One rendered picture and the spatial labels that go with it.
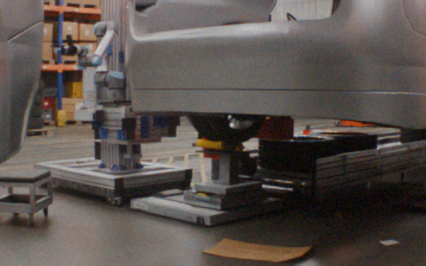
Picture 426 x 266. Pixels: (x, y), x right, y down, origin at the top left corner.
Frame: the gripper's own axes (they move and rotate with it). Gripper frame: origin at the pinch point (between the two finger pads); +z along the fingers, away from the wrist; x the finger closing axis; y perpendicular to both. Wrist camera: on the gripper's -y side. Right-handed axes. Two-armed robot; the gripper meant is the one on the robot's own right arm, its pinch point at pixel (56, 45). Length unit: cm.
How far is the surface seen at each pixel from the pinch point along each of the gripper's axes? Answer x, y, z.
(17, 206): -31, 107, 59
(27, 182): -36, 89, 56
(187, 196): -105, 96, -37
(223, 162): -121, 70, -56
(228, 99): -182, 13, 68
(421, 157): -229, 71, -291
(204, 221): -133, 104, -16
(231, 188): -136, 84, -44
